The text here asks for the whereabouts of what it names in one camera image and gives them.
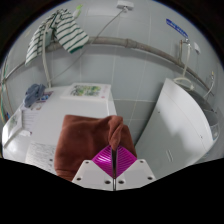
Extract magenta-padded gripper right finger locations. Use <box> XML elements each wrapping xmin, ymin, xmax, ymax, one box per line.
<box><xmin>114</xmin><ymin>145</ymin><xmax>157</xmax><ymax>192</ymax></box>

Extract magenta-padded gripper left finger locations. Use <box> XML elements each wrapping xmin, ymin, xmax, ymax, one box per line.
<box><xmin>72</xmin><ymin>144</ymin><xmax>115</xmax><ymax>192</ymax></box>

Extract brown towel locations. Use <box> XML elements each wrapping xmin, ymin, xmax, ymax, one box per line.
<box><xmin>53</xmin><ymin>114</ymin><xmax>138</xmax><ymax>183</ymax></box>

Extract white open-lid washing machine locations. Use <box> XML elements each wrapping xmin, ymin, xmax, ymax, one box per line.
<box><xmin>134</xmin><ymin>78</ymin><xmax>221</xmax><ymax>179</ymax></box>

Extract flat white picture box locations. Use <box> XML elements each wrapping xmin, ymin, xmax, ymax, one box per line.
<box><xmin>60</xmin><ymin>83</ymin><xmax>111</xmax><ymax>100</ymax></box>

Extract printed paper leaflet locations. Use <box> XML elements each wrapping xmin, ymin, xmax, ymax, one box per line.
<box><xmin>36</xmin><ymin>90</ymin><xmax>54</xmax><ymax>104</ymax></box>

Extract blue grey crumpled cloth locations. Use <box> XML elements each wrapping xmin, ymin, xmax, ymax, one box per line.
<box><xmin>23</xmin><ymin>83</ymin><xmax>47</xmax><ymax>108</ymax></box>

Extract white vertical pipe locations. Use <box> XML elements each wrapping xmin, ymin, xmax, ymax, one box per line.
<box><xmin>41</xmin><ymin>28</ymin><xmax>53</xmax><ymax>88</ymax></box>

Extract green white striped shirt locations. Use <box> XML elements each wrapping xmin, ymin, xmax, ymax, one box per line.
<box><xmin>24</xmin><ymin>8</ymin><xmax>90</xmax><ymax>67</ymax></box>

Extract white inlet hose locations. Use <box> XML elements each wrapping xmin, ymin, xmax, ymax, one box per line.
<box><xmin>173</xmin><ymin>39</ymin><xmax>195</xmax><ymax>91</ymax></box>

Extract grey horizontal wall pipe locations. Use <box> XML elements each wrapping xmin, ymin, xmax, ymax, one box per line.
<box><xmin>0</xmin><ymin>35</ymin><xmax>214</xmax><ymax>101</ymax></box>

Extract blue wall sign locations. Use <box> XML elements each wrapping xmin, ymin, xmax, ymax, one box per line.
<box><xmin>165</xmin><ymin>18</ymin><xmax>189</xmax><ymax>39</ymax></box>

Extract white wall junction box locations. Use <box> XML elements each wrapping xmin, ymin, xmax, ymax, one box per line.
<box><xmin>116</xmin><ymin>0</ymin><xmax>135</xmax><ymax>11</ymax></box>

